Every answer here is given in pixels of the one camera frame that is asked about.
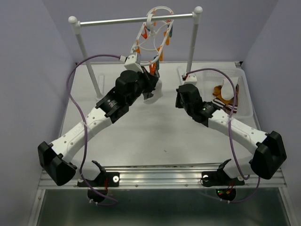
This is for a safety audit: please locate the white clip hanger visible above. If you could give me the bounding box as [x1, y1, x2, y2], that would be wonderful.
[130, 6, 174, 76]

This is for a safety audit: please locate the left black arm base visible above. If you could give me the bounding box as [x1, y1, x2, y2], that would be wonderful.
[82, 160, 120, 187]

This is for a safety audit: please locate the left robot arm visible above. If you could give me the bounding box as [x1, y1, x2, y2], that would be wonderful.
[38, 70, 162, 186]

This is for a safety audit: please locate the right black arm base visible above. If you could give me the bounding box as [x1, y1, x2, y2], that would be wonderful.
[200, 159, 245, 187]

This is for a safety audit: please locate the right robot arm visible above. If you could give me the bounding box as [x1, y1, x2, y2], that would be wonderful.
[175, 84, 287, 184]

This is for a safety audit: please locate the white plastic basket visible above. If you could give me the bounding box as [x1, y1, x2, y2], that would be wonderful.
[196, 68, 253, 119]

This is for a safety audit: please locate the mustard yellow sock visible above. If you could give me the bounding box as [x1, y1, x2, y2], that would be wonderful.
[213, 85, 222, 97]

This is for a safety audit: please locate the striped maroon white sock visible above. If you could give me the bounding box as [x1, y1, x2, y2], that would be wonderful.
[212, 98, 238, 114]

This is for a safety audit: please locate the white clothes rack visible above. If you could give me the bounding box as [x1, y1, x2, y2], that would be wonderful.
[68, 6, 203, 99]

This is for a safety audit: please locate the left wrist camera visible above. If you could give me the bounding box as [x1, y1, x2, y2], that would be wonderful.
[124, 52, 143, 72]

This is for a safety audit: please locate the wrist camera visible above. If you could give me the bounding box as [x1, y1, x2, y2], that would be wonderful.
[124, 52, 143, 72]
[182, 73, 197, 86]

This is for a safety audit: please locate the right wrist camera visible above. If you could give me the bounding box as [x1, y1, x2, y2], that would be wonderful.
[182, 73, 197, 86]

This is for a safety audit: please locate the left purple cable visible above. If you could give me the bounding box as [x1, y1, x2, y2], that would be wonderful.
[66, 54, 125, 207]

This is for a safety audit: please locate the purple cable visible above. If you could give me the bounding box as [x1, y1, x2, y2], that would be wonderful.
[183, 68, 261, 204]
[66, 54, 125, 207]

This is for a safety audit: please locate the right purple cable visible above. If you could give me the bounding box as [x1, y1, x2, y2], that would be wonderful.
[183, 68, 261, 204]

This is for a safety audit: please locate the aluminium rail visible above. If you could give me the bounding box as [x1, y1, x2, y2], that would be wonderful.
[38, 164, 287, 190]

